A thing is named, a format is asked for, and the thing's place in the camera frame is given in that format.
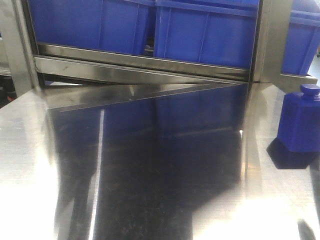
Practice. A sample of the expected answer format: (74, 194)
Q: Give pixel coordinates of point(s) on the blue bin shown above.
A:
(303, 39)
(214, 32)
(110, 25)

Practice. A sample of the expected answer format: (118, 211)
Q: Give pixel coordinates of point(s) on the blue bin upper left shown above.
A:
(110, 25)

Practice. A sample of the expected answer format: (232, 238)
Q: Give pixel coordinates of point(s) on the blue bin upper right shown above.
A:
(214, 32)

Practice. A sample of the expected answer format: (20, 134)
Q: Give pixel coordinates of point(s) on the steel shelf frame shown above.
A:
(27, 62)

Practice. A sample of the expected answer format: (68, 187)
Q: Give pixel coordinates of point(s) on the blue block part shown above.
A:
(299, 125)

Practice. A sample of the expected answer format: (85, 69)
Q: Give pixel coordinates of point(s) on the blue bin far right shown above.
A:
(303, 39)

